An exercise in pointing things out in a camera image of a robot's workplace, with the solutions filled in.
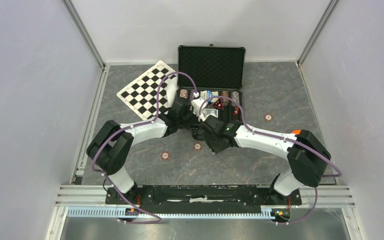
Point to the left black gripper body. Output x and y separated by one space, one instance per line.
186 122

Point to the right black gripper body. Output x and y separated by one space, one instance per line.
212 142

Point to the blue boxed card deck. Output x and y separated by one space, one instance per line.
210 96

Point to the all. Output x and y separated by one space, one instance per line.
218 104

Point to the red five poker chip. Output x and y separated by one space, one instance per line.
268 117
165 155
197 146

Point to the brown poker chip stack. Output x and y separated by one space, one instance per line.
224 100

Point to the blue backed card deck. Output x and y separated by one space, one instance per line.
206 112

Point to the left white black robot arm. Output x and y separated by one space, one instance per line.
110 147

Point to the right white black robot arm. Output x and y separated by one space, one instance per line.
306 156

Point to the black poker set case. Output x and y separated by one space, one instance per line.
212 68

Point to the orange poker chip stack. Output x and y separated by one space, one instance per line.
184 93

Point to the red dice group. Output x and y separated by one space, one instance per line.
236 111

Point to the pink grey chip stack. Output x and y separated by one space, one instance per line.
235 98

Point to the black white checkerboard mat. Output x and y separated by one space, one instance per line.
142 95

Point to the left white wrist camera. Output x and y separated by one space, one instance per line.
198 103

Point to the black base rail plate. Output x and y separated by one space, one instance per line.
208 199

